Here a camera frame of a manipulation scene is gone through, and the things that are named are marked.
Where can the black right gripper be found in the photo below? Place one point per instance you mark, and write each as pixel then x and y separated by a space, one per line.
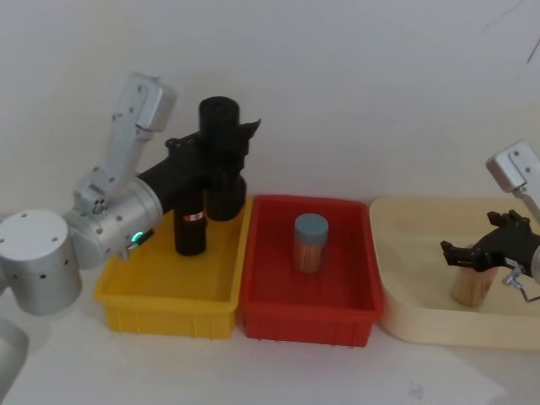
pixel 508 249

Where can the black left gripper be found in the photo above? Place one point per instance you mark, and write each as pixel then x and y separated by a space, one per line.
pixel 177 177

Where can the plain black cylinder bottle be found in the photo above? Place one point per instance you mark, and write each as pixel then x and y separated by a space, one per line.
pixel 219 116

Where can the lidless toothpick jar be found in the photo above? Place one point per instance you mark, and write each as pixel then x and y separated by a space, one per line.
pixel 470 289

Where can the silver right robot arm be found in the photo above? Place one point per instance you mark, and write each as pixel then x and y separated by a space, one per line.
pixel 516 169

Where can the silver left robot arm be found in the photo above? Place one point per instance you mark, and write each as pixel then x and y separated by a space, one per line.
pixel 118 211

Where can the cream shallow tray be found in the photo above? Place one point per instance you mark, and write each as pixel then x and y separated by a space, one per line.
pixel 413 274

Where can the black bottle with red label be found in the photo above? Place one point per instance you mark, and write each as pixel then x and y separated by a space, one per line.
pixel 190 236

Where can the toothpick jar with grey lid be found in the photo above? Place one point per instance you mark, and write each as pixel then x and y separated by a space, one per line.
pixel 311 249

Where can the yellow plastic bin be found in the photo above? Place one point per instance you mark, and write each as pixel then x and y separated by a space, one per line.
pixel 169 287

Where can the red plastic bin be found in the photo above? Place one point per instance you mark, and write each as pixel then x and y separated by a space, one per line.
pixel 312 295

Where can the white table cloth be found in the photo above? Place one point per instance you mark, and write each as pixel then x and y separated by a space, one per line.
pixel 295 375

